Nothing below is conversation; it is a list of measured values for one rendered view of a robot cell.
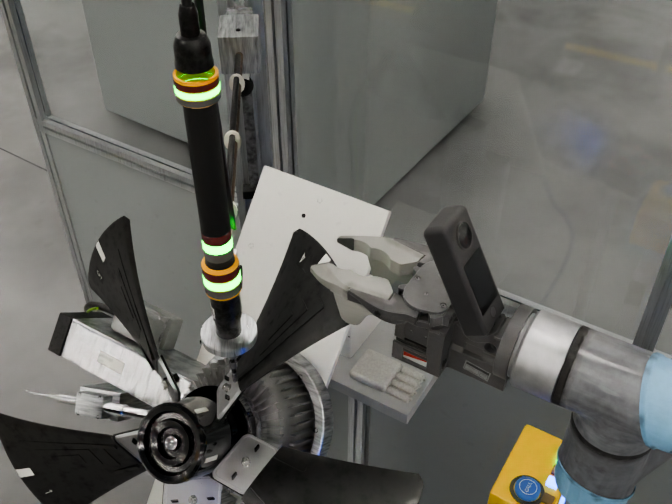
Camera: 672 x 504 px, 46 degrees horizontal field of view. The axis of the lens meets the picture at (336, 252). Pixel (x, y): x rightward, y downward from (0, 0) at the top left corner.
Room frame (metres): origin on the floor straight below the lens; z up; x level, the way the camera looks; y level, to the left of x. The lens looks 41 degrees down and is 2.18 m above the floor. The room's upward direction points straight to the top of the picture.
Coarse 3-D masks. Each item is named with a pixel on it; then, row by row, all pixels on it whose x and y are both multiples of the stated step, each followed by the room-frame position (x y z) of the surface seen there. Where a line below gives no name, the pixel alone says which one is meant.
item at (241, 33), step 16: (224, 16) 1.33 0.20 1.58; (240, 16) 1.33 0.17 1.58; (256, 16) 1.33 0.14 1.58; (224, 32) 1.27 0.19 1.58; (240, 32) 1.27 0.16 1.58; (256, 32) 1.27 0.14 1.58; (224, 48) 1.25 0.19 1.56; (240, 48) 1.25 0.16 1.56; (256, 48) 1.25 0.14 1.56; (224, 64) 1.25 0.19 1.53; (256, 64) 1.25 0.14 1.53
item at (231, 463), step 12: (240, 444) 0.71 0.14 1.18; (252, 444) 0.71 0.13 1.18; (264, 444) 0.71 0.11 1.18; (228, 456) 0.69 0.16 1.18; (240, 456) 0.69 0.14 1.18; (252, 456) 0.69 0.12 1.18; (264, 456) 0.69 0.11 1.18; (216, 468) 0.67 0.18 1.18; (228, 468) 0.67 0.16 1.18; (240, 468) 0.67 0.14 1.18; (252, 468) 0.67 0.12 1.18; (228, 480) 0.65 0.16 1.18; (240, 480) 0.65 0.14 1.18; (252, 480) 0.65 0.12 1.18; (240, 492) 0.63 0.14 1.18
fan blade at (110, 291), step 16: (112, 224) 0.96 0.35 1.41; (128, 224) 0.93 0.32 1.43; (112, 240) 0.95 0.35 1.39; (128, 240) 0.92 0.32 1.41; (96, 256) 0.98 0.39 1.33; (112, 256) 0.94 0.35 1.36; (128, 256) 0.90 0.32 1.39; (112, 272) 0.93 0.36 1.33; (128, 272) 0.89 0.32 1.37; (96, 288) 0.98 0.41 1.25; (112, 288) 0.93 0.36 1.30; (128, 288) 0.88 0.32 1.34; (112, 304) 0.94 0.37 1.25; (128, 304) 0.88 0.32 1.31; (128, 320) 0.89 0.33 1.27; (144, 320) 0.84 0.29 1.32; (144, 336) 0.83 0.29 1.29; (144, 352) 0.85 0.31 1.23
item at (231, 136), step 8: (184, 0) 0.67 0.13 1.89; (200, 0) 0.76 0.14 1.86; (200, 8) 0.76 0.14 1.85; (200, 16) 0.76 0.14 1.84; (200, 24) 0.76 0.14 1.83; (240, 56) 1.22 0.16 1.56; (232, 80) 1.14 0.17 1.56; (240, 80) 1.14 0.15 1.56; (232, 88) 1.14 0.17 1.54; (232, 96) 1.08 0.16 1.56; (232, 104) 1.06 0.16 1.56; (232, 112) 1.03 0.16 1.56; (232, 120) 1.01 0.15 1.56; (232, 128) 0.99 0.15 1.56; (232, 136) 0.97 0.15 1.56; (240, 136) 0.98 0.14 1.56; (232, 144) 0.95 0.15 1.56; (240, 144) 0.97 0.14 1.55; (232, 152) 0.93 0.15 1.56; (232, 160) 0.91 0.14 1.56; (232, 168) 0.89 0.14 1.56; (232, 176) 0.87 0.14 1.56
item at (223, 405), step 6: (222, 384) 0.79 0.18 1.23; (234, 384) 0.76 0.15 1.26; (222, 390) 0.77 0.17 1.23; (234, 390) 0.74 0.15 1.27; (222, 396) 0.76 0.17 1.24; (234, 396) 0.73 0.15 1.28; (222, 402) 0.74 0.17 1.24; (228, 402) 0.73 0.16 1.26; (222, 408) 0.73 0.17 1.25; (228, 408) 0.72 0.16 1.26; (222, 414) 0.71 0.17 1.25
